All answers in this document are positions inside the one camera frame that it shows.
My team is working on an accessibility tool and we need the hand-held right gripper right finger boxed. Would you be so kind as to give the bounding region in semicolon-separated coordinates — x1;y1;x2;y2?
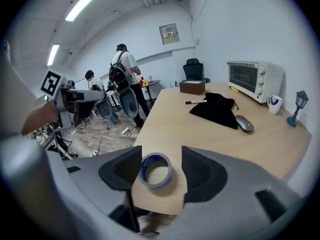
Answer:
174;145;301;240

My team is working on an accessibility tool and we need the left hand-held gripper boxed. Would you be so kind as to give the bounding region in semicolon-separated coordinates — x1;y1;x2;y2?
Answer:
40;68;107;132

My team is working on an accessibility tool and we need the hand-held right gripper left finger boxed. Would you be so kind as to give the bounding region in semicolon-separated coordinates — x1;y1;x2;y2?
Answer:
63;145;143;217

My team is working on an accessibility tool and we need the clear tape roll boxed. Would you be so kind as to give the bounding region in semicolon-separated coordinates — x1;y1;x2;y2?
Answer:
137;152;174;190

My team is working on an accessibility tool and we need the person's left forearm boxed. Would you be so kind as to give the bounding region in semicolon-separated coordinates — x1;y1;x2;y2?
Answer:
21;101;60;136

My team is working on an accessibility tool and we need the black backpack with oval shell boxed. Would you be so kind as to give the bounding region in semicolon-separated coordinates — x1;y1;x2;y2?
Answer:
90;83;114;121
108;62;140;119

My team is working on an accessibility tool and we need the long ceiling light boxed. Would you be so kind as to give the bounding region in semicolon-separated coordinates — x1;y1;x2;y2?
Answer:
46;43;61;67
65;0;115;23

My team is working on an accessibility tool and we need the round black table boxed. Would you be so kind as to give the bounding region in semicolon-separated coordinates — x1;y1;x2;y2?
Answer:
139;79;161;103

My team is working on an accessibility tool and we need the grey computer mouse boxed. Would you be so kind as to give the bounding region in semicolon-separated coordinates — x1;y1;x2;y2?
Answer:
234;114;255;133

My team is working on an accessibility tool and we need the grey clog shoe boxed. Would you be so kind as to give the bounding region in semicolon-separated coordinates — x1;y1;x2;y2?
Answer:
141;231;161;240

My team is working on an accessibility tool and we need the brown cardboard box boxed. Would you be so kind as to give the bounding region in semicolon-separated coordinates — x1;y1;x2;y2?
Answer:
179;80;207;96

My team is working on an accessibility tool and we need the white mug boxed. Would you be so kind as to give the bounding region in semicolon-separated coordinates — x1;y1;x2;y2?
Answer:
266;94;284;115

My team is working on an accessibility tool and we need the white marker pen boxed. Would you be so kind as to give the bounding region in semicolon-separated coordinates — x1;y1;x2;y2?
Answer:
185;99;208;106

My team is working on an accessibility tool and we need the black office chair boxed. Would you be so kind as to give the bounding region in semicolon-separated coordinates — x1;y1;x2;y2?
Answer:
182;58;211;84

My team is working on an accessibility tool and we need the blue lantern figurine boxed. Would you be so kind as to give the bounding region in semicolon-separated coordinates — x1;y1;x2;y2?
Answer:
286;90;310;128

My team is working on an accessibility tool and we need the white toaster oven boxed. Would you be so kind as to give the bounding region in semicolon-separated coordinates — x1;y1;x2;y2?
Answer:
226;60;285;104

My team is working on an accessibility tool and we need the white power cable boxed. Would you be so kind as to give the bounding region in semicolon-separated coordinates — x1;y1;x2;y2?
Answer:
95;131;124;155

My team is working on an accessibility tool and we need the black looped floor cable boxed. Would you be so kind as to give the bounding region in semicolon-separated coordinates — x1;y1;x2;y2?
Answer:
126;120;141;138

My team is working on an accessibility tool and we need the black drawstring pouch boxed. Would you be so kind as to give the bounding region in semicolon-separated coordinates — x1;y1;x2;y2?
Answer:
189;92;240;130

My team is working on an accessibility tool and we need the grey electrical wall panel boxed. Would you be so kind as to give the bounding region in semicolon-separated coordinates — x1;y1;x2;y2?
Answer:
159;23;181;46

